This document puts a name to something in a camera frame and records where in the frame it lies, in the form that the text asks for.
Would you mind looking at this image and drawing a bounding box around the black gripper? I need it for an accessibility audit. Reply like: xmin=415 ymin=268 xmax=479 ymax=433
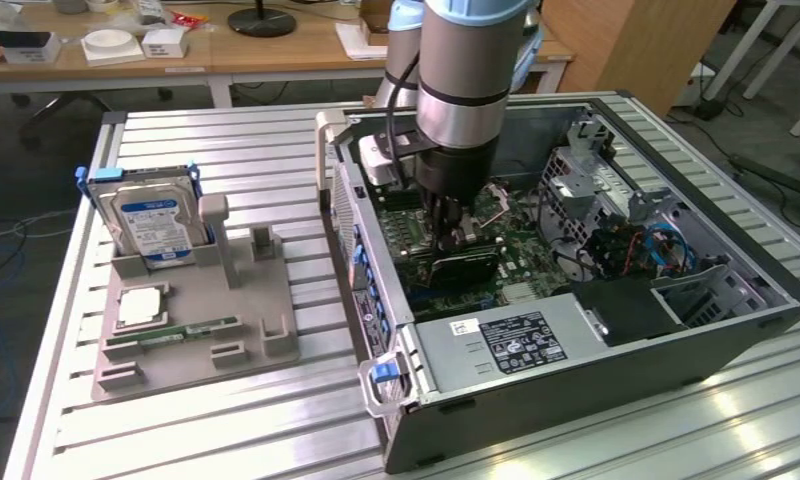
xmin=412 ymin=142 xmax=499 ymax=204

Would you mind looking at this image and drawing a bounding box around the green graphics card black shroud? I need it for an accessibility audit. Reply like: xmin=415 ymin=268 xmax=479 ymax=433
xmin=412 ymin=244 xmax=503 ymax=291

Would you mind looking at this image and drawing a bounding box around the silver socket cover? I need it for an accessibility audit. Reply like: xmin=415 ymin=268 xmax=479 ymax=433
xmin=483 ymin=182 xmax=532 ymax=231

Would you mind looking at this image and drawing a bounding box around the perforated metal disk bay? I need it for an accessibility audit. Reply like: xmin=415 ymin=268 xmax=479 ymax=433
xmin=539 ymin=144 xmax=643 ymax=236

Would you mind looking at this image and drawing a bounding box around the green motherboard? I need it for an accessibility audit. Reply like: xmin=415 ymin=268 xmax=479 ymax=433
xmin=372 ymin=184 xmax=575 ymax=322

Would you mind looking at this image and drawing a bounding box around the stack of white papers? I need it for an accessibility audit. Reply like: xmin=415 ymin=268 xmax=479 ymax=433
xmin=334 ymin=21 xmax=392 ymax=62

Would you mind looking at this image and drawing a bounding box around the wooden desk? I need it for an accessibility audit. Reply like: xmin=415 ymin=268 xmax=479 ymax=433
xmin=0 ymin=0 xmax=577 ymax=109

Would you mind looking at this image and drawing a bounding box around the grey power supply unit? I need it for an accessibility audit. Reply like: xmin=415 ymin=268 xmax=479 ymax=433
xmin=399 ymin=292 xmax=610 ymax=407

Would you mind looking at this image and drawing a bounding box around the wooden cabinet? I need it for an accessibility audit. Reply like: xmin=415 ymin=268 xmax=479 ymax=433
xmin=556 ymin=0 xmax=739 ymax=119

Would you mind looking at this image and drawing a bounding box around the black round lamp base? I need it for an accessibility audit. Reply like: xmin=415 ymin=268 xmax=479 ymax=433
xmin=227 ymin=0 xmax=300 ymax=38

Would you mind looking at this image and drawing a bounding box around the grey parts rack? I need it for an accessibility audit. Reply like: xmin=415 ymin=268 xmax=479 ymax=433
xmin=91 ymin=194 xmax=303 ymax=402

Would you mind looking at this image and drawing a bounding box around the hard disk with blue caddy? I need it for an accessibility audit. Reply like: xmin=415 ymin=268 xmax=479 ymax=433
xmin=72 ymin=162 xmax=206 ymax=270

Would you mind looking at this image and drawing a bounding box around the black floor stand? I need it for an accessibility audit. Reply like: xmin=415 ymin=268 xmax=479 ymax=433
xmin=729 ymin=148 xmax=800 ymax=207

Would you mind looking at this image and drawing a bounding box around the open black PC case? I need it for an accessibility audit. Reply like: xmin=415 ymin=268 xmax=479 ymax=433
xmin=314 ymin=97 xmax=800 ymax=475

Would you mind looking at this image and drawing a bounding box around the small white labelled box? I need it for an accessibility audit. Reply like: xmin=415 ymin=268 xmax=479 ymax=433
xmin=140 ymin=27 xmax=191 ymax=61

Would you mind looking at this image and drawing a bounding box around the green RAM stick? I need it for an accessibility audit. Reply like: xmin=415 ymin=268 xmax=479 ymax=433
xmin=104 ymin=316 xmax=240 ymax=347

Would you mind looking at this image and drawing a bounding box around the silver CPU chip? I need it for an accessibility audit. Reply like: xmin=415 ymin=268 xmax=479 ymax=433
xmin=117 ymin=288 xmax=167 ymax=327

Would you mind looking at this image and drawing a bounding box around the white round part on box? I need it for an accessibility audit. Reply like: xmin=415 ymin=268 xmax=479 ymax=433
xmin=80 ymin=28 xmax=148 ymax=67

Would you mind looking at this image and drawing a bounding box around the white box with black phone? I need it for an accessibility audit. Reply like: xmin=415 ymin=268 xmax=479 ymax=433
xmin=0 ymin=30 xmax=63 ymax=66

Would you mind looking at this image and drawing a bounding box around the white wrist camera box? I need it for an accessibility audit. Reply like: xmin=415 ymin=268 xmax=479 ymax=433
xmin=358 ymin=133 xmax=416 ymax=187

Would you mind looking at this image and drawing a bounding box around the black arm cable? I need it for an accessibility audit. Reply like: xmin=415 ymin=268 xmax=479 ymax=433
xmin=380 ymin=49 xmax=423 ymax=192

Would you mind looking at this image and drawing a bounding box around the red data wire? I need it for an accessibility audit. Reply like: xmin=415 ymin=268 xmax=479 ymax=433
xmin=622 ymin=231 xmax=643 ymax=272

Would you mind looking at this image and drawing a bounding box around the blue data wire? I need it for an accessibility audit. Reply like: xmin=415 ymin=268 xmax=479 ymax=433
xmin=645 ymin=221 xmax=701 ymax=275

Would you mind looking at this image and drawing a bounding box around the white table frame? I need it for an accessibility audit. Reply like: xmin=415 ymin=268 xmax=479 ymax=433
xmin=702 ymin=0 xmax=800 ymax=137

